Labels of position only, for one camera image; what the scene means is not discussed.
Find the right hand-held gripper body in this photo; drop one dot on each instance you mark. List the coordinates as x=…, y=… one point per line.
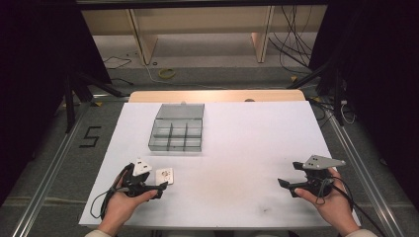
x=318, y=179

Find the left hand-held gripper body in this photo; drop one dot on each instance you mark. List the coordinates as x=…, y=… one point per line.
x=136, y=182

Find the small white square object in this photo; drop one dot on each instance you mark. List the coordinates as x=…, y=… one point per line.
x=164, y=176

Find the clear plastic compartment box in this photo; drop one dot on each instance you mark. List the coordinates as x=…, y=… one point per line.
x=178, y=131

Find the person's left hand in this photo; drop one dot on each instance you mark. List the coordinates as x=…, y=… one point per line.
x=120, y=207

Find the person's right hand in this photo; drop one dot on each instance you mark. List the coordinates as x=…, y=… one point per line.
x=334, y=207

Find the person's left sleeve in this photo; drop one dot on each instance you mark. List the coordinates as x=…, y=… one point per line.
x=97, y=233

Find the person's sleeve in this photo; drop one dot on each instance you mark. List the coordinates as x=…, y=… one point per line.
x=361, y=233
x=97, y=233

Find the person's right sleeve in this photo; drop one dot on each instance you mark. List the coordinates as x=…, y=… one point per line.
x=361, y=233

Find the black tripod stand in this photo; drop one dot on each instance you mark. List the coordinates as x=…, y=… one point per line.
x=337, y=98
x=69, y=105

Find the yellow tape roll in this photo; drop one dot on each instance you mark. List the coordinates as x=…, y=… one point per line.
x=160, y=73

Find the black curtain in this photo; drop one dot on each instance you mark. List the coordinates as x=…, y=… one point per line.
x=382, y=82
x=33, y=82

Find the light wooden shelf unit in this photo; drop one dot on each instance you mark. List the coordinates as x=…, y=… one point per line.
x=145, y=39

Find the aluminium floor rail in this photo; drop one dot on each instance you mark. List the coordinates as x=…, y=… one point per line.
x=365, y=184
x=49, y=177

